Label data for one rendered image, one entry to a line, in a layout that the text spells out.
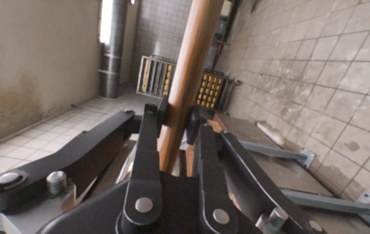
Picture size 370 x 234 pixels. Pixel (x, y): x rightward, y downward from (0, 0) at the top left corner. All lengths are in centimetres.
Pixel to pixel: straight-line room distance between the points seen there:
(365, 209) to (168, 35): 498
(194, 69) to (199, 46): 2
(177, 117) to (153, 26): 512
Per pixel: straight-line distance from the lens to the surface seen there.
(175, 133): 18
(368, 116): 145
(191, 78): 17
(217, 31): 462
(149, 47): 523
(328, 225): 107
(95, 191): 148
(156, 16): 530
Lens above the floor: 119
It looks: 7 degrees down
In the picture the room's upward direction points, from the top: 77 degrees counter-clockwise
